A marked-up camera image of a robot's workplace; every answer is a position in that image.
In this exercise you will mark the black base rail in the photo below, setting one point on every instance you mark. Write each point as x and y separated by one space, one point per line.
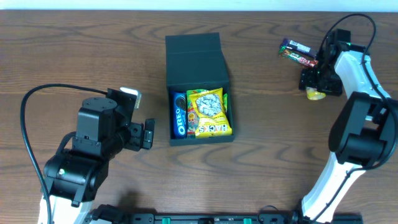
113 215

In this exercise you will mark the dark blue chocolate bar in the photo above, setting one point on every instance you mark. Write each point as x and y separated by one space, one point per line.
298 47

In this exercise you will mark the black gift box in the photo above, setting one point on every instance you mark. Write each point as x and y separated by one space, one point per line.
196 61

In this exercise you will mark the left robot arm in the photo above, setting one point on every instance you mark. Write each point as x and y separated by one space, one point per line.
80 165

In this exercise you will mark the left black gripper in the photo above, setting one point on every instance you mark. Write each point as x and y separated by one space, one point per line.
137 134

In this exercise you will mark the green Haribo gummy bag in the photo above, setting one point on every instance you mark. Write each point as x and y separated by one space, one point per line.
192 117

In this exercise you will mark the blue Oreo cookie pack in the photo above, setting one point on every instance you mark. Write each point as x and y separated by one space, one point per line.
179 115

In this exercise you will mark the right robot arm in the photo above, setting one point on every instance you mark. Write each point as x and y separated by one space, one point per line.
364 134

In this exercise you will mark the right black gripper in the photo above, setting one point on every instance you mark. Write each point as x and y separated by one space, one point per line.
311 79

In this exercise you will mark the green red candy bar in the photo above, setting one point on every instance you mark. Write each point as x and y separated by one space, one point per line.
284 52

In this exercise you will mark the yellow candy jar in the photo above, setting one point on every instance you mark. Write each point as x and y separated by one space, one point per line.
314 95

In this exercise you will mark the yellow Hacks candy bag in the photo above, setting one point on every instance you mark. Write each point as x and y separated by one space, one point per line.
209 107

